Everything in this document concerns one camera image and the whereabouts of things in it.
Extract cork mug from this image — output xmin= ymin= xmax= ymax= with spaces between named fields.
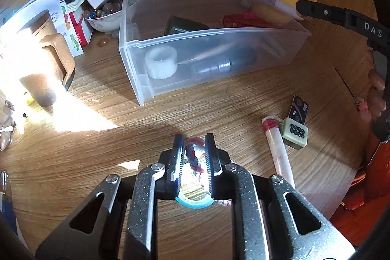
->
xmin=18 ymin=10 xmax=76 ymax=108

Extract white tube with red cap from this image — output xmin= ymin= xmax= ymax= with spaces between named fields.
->
xmin=261 ymin=115 xmax=296 ymax=188

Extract person's orange clothing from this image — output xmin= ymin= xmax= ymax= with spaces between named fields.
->
xmin=330 ymin=114 xmax=390 ymax=231

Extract red packet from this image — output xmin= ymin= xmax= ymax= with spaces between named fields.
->
xmin=222 ymin=11 xmax=269 ymax=29

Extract blue tape roll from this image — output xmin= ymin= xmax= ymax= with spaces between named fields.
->
xmin=176 ymin=178 xmax=215 ymax=211

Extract person's right hand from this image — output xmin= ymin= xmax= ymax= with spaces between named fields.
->
xmin=366 ymin=50 xmax=388 ymax=121

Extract black card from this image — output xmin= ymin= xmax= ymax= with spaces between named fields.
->
xmin=286 ymin=95 xmax=311 ymax=124

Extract thin needle with pink head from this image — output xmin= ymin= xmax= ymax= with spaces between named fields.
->
xmin=334 ymin=67 xmax=365 ymax=112

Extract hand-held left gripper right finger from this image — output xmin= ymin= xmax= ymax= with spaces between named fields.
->
xmin=204 ymin=134 xmax=357 ymax=260

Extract dark bottle with ribbed cap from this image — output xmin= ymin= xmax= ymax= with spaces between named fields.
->
xmin=192 ymin=48 xmax=257 ymax=81

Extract eyeglasses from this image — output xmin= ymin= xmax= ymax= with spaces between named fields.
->
xmin=0 ymin=117 xmax=16 ymax=153

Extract green glass bottle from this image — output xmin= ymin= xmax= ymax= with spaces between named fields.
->
xmin=164 ymin=15 xmax=211 ymax=35

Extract white ribbed bottle cap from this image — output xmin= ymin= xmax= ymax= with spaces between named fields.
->
xmin=144 ymin=46 xmax=178 ymax=79

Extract pale green dotted tile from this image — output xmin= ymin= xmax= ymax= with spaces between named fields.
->
xmin=280 ymin=117 xmax=308 ymax=150

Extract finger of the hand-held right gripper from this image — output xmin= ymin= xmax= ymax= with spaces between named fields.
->
xmin=297 ymin=0 xmax=364 ymax=32

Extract white slim stick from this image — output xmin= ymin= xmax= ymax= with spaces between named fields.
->
xmin=178 ymin=40 xmax=242 ymax=64

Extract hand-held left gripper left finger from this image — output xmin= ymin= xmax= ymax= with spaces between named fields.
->
xmin=35 ymin=135 xmax=185 ymax=260

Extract fruit print carton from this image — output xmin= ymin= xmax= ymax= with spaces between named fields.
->
xmin=59 ymin=1 xmax=94 ymax=58

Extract clear plastic drawer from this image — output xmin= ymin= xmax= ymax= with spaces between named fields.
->
xmin=118 ymin=0 xmax=312 ymax=106

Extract white bowl of marbles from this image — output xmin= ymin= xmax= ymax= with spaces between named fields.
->
xmin=82 ymin=0 xmax=124 ymax=34

